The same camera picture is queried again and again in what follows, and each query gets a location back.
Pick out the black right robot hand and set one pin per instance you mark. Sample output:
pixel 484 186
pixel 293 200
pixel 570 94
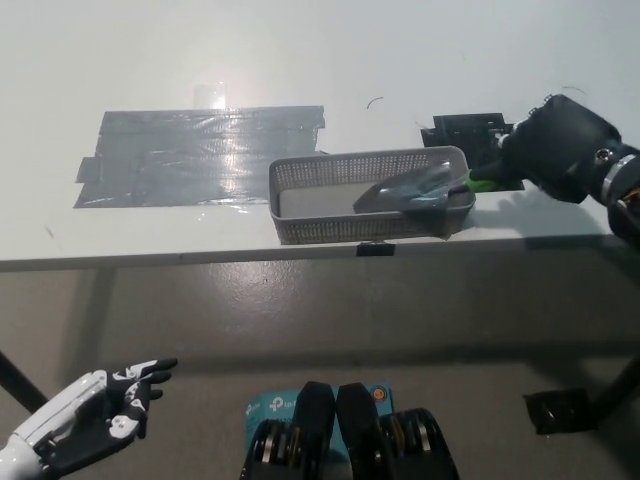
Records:
pixel 560 150

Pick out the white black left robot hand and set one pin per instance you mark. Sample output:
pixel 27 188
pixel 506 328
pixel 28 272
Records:
pixel 75 405

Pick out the black tape patch on desk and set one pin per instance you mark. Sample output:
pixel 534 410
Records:
pixel 460 132

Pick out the black table leg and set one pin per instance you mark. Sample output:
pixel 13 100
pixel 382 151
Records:
pixel 20 382
pixel 620 385

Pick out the teal tp-link box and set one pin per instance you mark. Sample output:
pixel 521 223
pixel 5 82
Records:
pixel 272 405

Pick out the small black tape strip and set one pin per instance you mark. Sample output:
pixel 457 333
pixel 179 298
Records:
pixel 376 249

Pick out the grey perforated plastic basket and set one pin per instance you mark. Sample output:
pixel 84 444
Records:
pixel 325 227

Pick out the black floor tape patch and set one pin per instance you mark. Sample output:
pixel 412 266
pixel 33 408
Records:
pixel 550 412

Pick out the grey duct tape patch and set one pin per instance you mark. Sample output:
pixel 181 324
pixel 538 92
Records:
pixel 175 155

